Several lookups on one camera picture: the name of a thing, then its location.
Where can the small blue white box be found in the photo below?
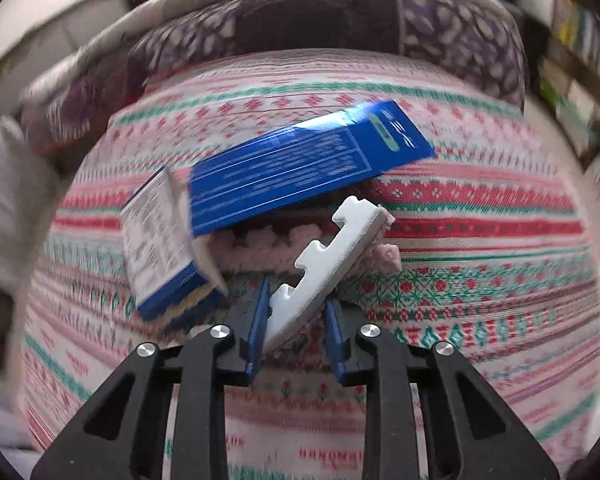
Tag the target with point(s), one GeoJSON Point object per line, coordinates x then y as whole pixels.
{"type": "Point", "coordinates": [165, 245]}

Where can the grey patterned quilt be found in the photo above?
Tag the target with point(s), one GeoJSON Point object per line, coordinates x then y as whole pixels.
{"type": "Point", "coordinates": [180, 15]}

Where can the flat blue cardboard box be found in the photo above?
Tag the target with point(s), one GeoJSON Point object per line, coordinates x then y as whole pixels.
{"type": "Point", "coordinates": [300, 170]}

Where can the pink foam puzzle piece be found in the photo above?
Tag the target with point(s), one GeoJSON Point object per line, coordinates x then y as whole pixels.
{"type": "Point", "coordinates": [280, 245]}

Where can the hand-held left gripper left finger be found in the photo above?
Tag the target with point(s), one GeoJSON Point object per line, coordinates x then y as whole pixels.
{"type": "Point", "coordinates": [257, 330]}

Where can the white foam puzzle piece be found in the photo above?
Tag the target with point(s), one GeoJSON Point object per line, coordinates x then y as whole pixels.
{"type": "Point", "coordinates": [330, 265]}

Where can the bookshelf with books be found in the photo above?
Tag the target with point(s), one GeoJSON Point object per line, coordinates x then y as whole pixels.
{"type": "Point", "coordinates": [580, 60]}

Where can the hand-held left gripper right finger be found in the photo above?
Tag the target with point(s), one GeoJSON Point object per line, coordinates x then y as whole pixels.
{"type": "Point", "coordinates": [336, 340]}

